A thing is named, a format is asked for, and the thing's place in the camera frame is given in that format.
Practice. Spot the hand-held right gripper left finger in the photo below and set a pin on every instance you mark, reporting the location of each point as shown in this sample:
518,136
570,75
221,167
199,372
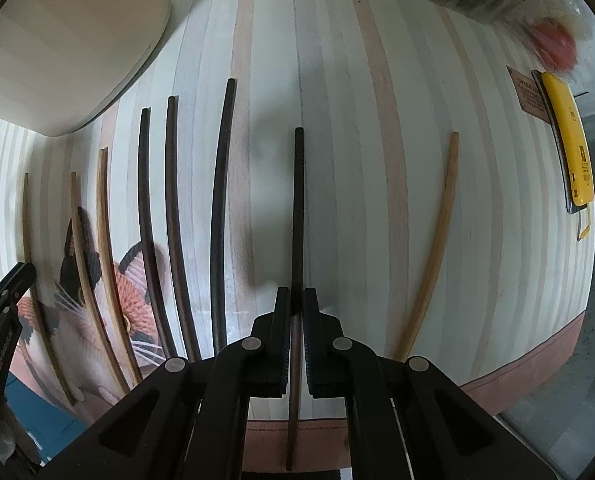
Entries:
279,340

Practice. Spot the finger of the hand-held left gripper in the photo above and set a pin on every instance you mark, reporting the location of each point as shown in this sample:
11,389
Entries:
8,290

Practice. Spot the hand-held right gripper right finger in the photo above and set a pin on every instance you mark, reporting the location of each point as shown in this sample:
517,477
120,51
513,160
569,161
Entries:
313,340

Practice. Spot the dark wooden chopstick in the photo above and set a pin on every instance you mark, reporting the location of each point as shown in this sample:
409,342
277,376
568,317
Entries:
145,210
174,210
223,210
298,210

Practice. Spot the light wooden chopstick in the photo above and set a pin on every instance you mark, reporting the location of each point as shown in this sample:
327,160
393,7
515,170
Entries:
27,260
79,260
105,235
440,240

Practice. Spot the blue box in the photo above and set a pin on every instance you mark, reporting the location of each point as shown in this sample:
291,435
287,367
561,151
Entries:
42,420

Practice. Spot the striped cat print placemat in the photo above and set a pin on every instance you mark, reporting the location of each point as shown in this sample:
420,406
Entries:
367,160

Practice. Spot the yellow power bank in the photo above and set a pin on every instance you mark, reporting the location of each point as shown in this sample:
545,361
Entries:
572,150

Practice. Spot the brown card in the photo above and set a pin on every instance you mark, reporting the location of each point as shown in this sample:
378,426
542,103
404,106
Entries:
530,92

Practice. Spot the red cap soy sauce bottle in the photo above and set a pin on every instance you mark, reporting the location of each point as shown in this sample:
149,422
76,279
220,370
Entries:
552,42

